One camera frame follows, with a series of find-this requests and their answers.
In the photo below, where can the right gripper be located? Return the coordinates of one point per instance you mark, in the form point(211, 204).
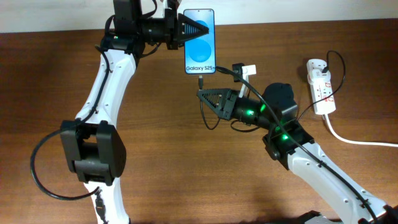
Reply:
point(227, 104)

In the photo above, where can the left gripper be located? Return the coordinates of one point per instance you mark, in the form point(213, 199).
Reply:
point(178, 23)

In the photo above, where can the blue screen Galaxy smartphone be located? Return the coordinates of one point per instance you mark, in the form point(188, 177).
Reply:
point(200, 53)

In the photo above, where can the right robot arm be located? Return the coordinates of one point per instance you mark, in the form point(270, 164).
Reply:
point(288, 143)

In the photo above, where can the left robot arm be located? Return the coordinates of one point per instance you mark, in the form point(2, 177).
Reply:
point(93, 148)

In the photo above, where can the white USB charger plug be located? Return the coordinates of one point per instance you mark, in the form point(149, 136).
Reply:
point(315, 71)

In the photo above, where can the white power strip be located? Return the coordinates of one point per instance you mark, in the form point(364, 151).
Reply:
point(320, 92)

